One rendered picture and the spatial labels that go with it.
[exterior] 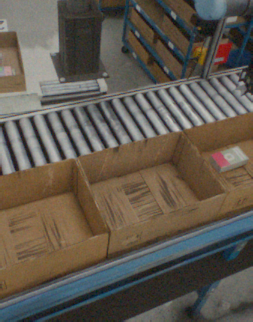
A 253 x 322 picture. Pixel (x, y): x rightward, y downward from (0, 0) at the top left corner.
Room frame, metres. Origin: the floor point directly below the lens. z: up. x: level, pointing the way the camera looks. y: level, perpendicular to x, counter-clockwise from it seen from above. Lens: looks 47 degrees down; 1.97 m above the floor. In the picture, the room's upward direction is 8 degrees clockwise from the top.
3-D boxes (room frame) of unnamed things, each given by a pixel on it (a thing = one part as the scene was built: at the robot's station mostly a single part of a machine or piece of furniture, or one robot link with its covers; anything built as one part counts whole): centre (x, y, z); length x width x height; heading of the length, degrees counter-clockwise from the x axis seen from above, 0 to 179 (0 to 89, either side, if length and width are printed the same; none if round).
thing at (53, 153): (1.07, 0.30, 0.72); 0.52 x 0.05 x 0.05; 30
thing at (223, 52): (1.83, -0.41, 0.85); 0.16 x 0.01 x 0.13; 120
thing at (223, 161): (1.02, -0.40, 0.90); 0.13 x 0.07 x 0.04; 122
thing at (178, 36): (2.52, -0.36, 0.59); 0.40 x 0.30 x 0.10; 28
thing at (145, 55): (2.94, -0.11, 0.19); 0.40 x 0.30 x 0.10; 29
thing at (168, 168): (0.77, -0.09, 0.96); 0.39 x 0.29 x 0.17; 120
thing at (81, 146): (1.14, 0.19, 0.72); 0.52 x 0.05 x 0.05; 30
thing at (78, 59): (1.70, 0.31, 0.91); 0.26 x 0.26 x 0.33; 25
